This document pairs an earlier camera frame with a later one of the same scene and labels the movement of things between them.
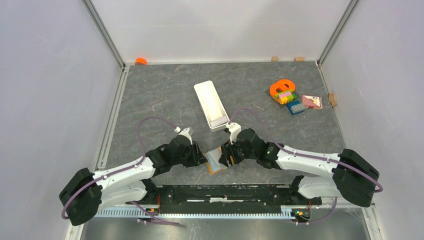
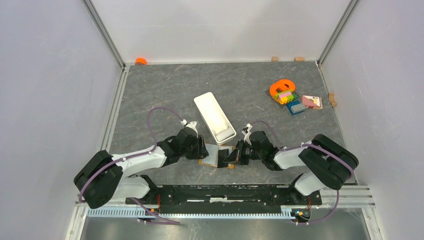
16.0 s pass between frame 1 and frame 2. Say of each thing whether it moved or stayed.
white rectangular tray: moved
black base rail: stayed
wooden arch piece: stayed
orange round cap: stayed
